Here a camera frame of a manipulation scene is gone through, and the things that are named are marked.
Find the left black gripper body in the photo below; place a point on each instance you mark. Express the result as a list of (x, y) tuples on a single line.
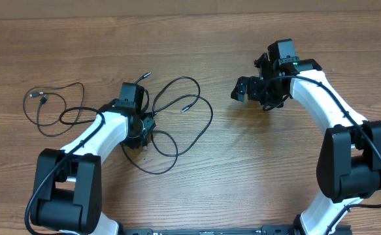
[(143, 136)]

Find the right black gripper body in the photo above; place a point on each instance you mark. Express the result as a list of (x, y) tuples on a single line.
[(252, 86)]

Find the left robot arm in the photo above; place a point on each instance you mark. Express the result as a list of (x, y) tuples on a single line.
[(67, 192)]

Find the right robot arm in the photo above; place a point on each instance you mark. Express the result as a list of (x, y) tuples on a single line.
[(348, 171)]

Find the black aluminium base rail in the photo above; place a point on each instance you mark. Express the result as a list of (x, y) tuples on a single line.
[(206, 231)]

